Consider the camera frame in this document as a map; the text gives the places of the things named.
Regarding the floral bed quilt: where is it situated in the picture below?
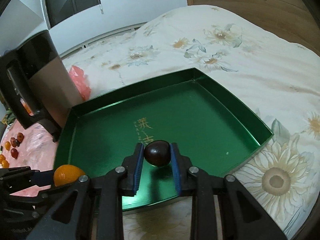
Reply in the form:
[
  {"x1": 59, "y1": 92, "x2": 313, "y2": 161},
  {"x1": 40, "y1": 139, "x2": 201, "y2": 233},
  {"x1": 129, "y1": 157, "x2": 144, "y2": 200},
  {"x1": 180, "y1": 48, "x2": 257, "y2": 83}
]
[{"x1": 63, "y1": 5, "x2": 319, "y2": 239}]

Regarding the orange single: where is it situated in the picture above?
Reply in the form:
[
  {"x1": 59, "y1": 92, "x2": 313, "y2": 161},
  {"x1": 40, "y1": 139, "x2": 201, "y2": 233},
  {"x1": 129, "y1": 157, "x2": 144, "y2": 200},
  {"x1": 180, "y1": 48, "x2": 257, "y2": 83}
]
[{"x1": 4, "y1": 141, "x2": 11, "y2": 151}]

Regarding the red fruit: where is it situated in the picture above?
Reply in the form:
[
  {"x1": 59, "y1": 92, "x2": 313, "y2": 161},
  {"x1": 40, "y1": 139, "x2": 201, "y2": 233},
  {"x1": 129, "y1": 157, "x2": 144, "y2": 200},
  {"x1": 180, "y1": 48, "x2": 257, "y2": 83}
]
[
  {"x1": 17, "y1": 132, "x2": 24, "y2": 142},
  {"x1": 10, "y1": 148, "x2": 19, "y2": 159},
  {"x1": 10, "y1": 137, "x2": 16, "y2": 147}
]

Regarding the green shallow box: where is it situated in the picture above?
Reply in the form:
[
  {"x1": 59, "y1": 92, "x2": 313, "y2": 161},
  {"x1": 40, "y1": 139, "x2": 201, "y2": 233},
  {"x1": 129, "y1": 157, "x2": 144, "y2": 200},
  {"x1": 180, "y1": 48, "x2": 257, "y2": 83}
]
[{"x1": 53, "y1": 67, "x2": 275, "y2": 212}]

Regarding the black and copper kettle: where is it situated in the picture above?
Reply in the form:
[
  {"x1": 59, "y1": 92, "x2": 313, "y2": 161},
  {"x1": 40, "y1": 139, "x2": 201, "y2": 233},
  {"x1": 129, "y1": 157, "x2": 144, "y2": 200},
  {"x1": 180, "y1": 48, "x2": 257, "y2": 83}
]
[{"x1": 1, "y1": 30, "x2": 82, "y2": 141}]

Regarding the pink plastic sheet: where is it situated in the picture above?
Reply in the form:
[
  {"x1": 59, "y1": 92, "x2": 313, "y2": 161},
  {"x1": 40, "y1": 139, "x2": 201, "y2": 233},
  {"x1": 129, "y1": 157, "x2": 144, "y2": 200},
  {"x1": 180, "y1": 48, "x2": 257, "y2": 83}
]
[{"x1": 0, "y1": 65, "x2": 92, "y2": 198}]

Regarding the orange oval dish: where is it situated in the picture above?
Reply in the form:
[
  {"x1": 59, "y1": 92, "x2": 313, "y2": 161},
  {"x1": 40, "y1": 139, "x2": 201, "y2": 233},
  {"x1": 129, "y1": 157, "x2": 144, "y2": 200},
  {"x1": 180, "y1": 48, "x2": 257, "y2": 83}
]
[{"x1": 20, "y1": 98, "x2": 34, "y2": 116}]

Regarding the dark plum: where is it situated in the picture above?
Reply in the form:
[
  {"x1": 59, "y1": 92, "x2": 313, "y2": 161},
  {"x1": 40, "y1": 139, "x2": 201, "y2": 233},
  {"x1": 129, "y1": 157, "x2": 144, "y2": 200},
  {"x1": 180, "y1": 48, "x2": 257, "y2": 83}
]
[
  {"x1": 12, "y1": 140, "x2": 20, "y2": 147},
  {"x1": 144, "y1": 140, "x2": 171, "y2": 167}
]

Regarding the pile of green leaves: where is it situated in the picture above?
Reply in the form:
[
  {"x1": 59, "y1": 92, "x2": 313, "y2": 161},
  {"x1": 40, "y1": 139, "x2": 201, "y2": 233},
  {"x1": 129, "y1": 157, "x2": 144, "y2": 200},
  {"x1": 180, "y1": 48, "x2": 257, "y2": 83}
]
[{"x1": 1, "y1": 109, "x2": 16, "y2": 126}]

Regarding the wooden headboard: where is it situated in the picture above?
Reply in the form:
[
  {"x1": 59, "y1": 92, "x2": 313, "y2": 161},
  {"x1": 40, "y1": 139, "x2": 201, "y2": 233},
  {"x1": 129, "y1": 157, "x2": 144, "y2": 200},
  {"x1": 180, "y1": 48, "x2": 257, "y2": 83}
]
[{"x1": 187, "y1": 0, "x2": 319, "y2": 55}]

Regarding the orange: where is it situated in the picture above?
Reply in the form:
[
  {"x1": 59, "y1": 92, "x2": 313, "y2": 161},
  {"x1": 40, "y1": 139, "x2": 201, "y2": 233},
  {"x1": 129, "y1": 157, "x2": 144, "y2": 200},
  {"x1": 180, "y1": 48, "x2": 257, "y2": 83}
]
[
  {"x1": 53, "y1": 164, "x2": 85, "y2": 187},
  {"x1": 0, "y1": 154, "x2": 5, "y2": 163},
  {"x1": 1, "y1": 160, "x2": 9, "y2": 168}
]

